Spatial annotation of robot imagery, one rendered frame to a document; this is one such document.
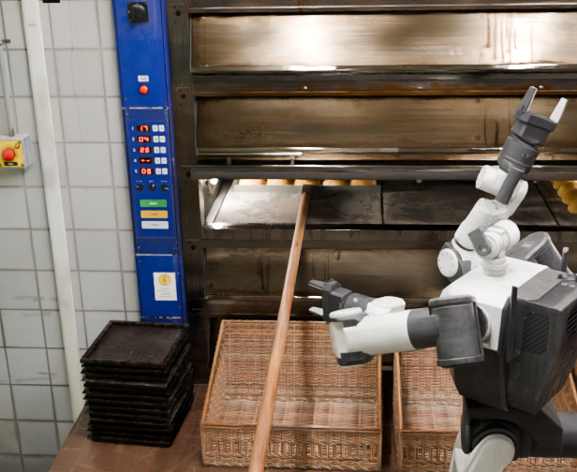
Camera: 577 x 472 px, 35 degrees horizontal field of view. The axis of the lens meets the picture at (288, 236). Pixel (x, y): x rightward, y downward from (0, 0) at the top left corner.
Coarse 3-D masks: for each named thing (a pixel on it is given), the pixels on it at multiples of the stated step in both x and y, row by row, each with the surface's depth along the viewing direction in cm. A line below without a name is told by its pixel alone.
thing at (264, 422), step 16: (304, 192) 329; (304, 208) 314; (304, 224) 302; (288, 272) 263; (288, 288) 252; (288, 304) 243; (272, 352) 219; (272, 368) 211; (272, 384) 204; (272, 400) 198; (272, 416) 194; (256, 432) 187; (256, 448) 181; (256, 464) 176
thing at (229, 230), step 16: (208, 224) 309; (224, 224) 309; (240, 224) 309; (256, 224) 308; (272, 224) 308; (288, 224) 308; (320, 224) 307; (336, 224) 306; (352, 224) 306; (368, 224) 306; (384, 224) 305; (400, 224) 305; (416, 224) 305; (320, 240) 304; (336, 240) 303; (352, 240) 303; (368, 240) 302; (384, 240) 302; (400, 240) 301; (416, 240) 301; (432, 240) 300; (448, 240) 300; (560, 240) 297; (576, 240) 296
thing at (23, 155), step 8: (0, 136) 296; (16, 136) 295; (24, 136) 295; (0, 144) 293; (8, 144) 293; (24, 144) 294; (0, 152) 294; (16, 152) 294; (24, 152) 294; (32, 152) 300; (0, 160) 295; (16, 160) 295; (24, 160) 295; (32, 160) 300; (16, 168) 296; (24, 168) 296
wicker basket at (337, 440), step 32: (224, 320) 314; (256, 320) 313; (224, 352) 315; (256, 352) 314; (288, 352) 313; (320, 352) 312; (224, 384) 316; (256, 384) 315; (288, 384) 314; (320, 384) 314; (352, 384) 312; (224, 416) 306; (256, 416) 305; (288, 416) 304; (320, 416) 304; (352, 416) 304; (224, 448) 278; (288, 448) 276; (320, 448) 275; (352, 448) 286
